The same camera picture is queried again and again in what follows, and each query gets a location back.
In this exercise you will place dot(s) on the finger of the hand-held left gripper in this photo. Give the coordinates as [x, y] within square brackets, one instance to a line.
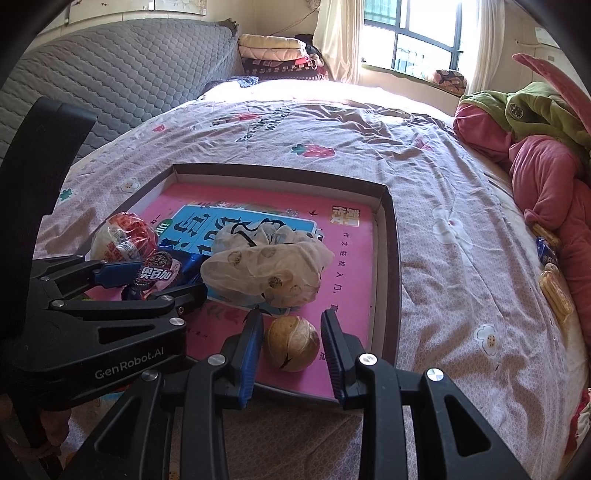
[115, 272]
[138, 304]

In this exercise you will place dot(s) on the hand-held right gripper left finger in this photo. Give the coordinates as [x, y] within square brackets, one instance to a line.
[251, 350]

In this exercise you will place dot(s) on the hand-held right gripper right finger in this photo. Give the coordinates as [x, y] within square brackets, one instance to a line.
[334, 355]

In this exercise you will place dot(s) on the blue cookie packet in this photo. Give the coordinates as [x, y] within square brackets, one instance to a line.
[157, 274]

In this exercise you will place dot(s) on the red white egg toy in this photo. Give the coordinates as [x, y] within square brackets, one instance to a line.
[122, 235]

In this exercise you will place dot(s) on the beige small ball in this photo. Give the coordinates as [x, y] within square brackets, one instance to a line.
[291, 344]

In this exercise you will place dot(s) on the grey shallow cardboard box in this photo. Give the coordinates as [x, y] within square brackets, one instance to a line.
[390, 277]

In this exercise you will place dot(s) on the pink strawberry print bedsheet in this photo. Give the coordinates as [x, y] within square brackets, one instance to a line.
[438, 300]

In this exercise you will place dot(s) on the grey quilted headboard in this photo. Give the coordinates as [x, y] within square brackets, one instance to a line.
[115, 78]

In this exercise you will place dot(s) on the yellow snack packet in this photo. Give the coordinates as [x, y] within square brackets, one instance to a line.
[547, 235]
[556, 295]

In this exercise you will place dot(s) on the blue snack packet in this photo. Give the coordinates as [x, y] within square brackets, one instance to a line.
[547, 254]

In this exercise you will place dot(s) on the red patterned cloth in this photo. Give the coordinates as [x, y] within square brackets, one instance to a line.
[581, 420]

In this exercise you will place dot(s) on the dark checkered folded blanket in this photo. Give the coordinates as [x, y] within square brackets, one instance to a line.
[277, 69]

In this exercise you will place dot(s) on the pink quilt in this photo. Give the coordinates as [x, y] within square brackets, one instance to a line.
[545, 184]

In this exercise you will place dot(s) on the pale yellow folded blanket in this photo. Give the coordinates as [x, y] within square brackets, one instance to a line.
[268, 44]

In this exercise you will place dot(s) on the patterned cushion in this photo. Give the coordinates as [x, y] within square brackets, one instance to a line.
[450, 81]

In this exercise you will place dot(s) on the cream curtain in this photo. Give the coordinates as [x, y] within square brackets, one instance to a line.
[337, 37]
[485, 41]

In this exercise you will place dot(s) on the green garment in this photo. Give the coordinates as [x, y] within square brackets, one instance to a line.
[540, 110]

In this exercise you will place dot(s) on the window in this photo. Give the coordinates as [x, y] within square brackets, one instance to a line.
[415, 32]

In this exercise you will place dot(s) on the pink fabric strip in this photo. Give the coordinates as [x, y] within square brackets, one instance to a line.
[549, 78]

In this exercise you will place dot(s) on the white air conditioner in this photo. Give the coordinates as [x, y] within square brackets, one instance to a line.
[547, 39]

